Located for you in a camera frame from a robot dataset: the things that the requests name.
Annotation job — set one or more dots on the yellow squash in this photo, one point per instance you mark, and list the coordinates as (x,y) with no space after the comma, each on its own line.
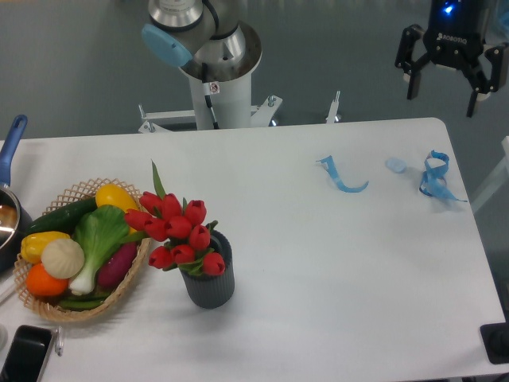
(115,195)

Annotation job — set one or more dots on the purple sweet potato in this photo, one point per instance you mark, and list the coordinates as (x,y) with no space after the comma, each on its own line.
(114,270)

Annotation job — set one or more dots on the dark grey ribbed vase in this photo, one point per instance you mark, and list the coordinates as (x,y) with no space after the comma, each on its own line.
(212,291)

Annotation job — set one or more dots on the blue curved tape strip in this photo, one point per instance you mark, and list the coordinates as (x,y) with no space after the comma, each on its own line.
(330,167)

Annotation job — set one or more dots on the tangled blue tape strip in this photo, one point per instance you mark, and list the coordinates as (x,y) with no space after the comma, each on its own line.
(433,182)

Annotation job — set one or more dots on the green bok choy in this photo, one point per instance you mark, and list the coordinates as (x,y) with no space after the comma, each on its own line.
(99,234)

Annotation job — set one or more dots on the pot with blue handle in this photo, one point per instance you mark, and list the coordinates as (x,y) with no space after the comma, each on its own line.
(14,218)

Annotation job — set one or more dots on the black smartphone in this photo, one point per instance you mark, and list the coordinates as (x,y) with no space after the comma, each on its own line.
(28,354)

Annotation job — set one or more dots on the white steamed bun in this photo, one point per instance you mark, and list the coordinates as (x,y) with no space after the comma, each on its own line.
(63,258)

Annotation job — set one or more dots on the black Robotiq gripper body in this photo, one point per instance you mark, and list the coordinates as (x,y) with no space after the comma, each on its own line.
(455,35)

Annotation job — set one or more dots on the green cucumber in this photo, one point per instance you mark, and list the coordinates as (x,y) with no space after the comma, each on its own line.
(64,219)

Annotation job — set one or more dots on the green pea pods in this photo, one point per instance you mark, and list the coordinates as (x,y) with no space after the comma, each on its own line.
(76,304)

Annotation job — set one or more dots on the orange fruit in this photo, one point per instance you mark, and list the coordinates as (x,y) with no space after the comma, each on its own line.
(40,283)

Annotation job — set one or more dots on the black device at table corner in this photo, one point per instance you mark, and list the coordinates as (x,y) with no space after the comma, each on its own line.
(495,339)

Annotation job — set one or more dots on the red tulip bouquet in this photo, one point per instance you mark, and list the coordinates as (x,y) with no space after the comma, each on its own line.
(180,228)

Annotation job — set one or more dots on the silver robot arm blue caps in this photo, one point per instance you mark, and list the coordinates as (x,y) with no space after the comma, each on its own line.
(180,32)

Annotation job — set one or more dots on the small pale blue cap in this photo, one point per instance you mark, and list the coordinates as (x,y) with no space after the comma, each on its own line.
(396,165)

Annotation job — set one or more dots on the clear pen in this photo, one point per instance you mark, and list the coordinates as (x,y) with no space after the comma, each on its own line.
(59,341)

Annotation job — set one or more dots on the yellow bell pepper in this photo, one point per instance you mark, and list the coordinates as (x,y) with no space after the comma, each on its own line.
(34,244)

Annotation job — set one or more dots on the woven wicker basket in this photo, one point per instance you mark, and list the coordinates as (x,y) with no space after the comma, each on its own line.
(52,311)

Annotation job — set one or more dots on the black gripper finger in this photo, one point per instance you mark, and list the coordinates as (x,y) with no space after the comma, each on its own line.
(484,85)
(405,61)

